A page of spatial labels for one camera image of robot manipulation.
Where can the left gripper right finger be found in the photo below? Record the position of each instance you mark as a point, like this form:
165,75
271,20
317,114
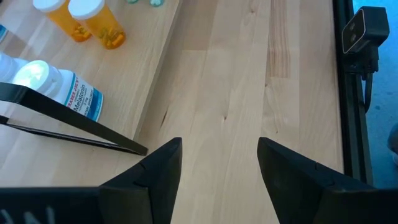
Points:
311,199

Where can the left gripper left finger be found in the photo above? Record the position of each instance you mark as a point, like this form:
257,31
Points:
140,193

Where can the orange pill bottle white cap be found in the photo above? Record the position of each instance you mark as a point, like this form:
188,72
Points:
99,28
66,25

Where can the clear acrylic tray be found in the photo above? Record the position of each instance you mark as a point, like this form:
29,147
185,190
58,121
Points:
124,71

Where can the black table-level camera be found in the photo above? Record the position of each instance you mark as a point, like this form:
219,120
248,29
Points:
370,28

